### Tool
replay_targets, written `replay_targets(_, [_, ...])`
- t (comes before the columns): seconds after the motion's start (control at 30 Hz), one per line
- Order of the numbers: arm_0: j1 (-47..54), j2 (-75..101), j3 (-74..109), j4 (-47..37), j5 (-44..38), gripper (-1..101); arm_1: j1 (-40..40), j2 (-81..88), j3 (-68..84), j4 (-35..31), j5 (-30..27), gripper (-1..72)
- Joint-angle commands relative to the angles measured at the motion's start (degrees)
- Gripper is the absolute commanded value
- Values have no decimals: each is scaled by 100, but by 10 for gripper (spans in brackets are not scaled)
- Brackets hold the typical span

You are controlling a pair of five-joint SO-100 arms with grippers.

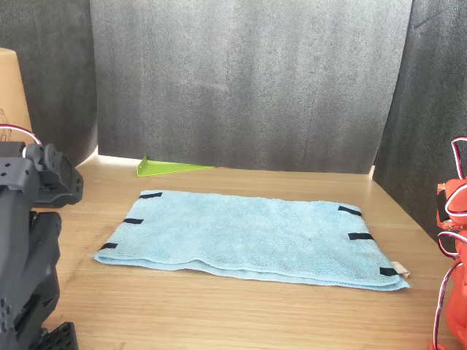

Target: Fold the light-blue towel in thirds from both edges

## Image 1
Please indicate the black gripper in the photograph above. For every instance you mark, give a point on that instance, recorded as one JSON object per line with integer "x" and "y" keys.
{"x": 63, "y": 193}

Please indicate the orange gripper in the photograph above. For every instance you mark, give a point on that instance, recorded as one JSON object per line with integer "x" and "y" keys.
{"x": 456, "y": 197}

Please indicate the light blue towel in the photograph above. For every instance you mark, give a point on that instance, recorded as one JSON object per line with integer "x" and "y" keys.
{"x": 248, "y": 237}

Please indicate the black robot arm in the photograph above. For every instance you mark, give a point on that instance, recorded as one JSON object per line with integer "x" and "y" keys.
{"x": 22, "y": 237}

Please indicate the green plastic wedge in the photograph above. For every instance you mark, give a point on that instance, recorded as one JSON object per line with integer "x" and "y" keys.
{"x": 164, "y": 168}

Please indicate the grey foam side panel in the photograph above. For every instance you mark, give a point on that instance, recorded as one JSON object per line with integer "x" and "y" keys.
{"x": 51, "y": 73}
{"x": 430, "y": 91}

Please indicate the brown cardboard box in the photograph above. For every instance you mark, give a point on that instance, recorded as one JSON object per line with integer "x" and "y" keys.
{"x": 11, "y": 95}

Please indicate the wide grey foam backdrop panel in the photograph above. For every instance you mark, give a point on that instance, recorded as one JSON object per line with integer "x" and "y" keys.
{"x": 248, "y": 80}

